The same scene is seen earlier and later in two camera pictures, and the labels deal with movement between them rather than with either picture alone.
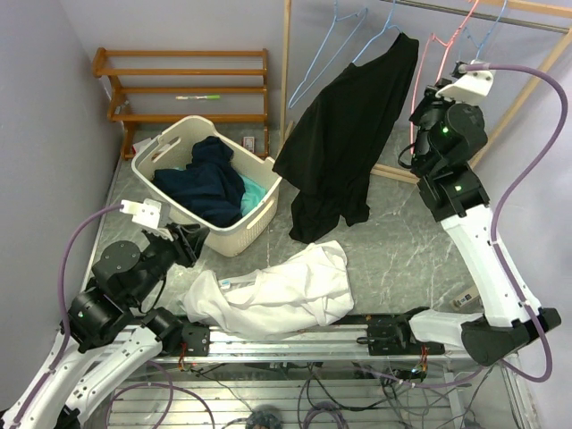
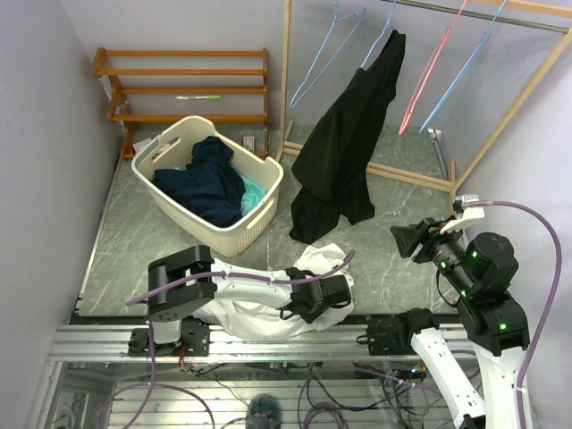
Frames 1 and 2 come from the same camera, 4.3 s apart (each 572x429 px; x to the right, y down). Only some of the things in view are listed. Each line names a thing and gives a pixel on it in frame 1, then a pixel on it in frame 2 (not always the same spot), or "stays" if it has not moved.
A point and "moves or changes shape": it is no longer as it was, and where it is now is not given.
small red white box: (248, 143) stays
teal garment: (253, 194) stays
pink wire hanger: (423, 65) moves or changes shape
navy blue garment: (209, 186) stays
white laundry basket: (202, 178) stays
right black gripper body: (430, 110) -> (444, 249)
